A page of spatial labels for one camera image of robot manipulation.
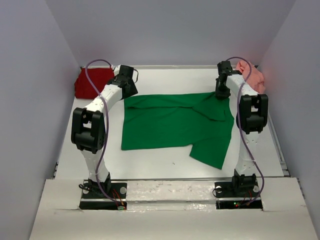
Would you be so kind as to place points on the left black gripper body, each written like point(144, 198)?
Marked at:
point(133, 90)

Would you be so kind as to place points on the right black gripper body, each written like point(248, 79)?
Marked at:
point(222, 90)

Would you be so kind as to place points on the folded red t shirt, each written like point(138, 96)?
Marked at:
point(99, 76)

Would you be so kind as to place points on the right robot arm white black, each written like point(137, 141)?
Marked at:
point(251, 118)

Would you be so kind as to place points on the pink t shirt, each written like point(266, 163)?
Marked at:
point(256, 79)

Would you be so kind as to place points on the green t shirt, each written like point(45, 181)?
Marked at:
point(199, 120)

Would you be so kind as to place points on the aluminium rail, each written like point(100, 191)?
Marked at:
point(189, 179)

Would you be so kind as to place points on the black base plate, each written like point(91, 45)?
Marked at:
point(93, 199)
point(227, 198)

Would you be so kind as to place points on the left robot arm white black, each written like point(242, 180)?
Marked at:
point(90, 125)

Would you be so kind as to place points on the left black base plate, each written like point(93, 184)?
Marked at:
point(93, 199)

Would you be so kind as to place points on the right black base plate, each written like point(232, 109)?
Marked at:
point(227, 198)

